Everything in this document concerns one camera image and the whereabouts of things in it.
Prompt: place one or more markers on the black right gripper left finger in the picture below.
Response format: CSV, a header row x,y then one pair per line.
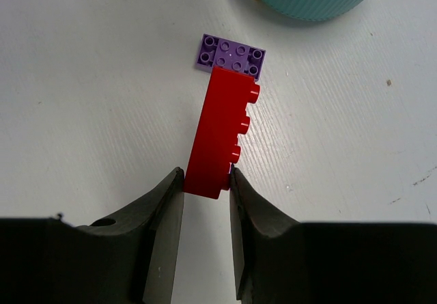
x,y
128,256

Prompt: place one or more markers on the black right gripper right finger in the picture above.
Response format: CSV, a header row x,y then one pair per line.
x,y
278,259

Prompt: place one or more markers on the red lego brick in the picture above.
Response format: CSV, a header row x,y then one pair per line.
x,y
223,117

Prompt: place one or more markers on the purple flat lego plate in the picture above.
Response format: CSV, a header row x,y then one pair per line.
x,y
230,55

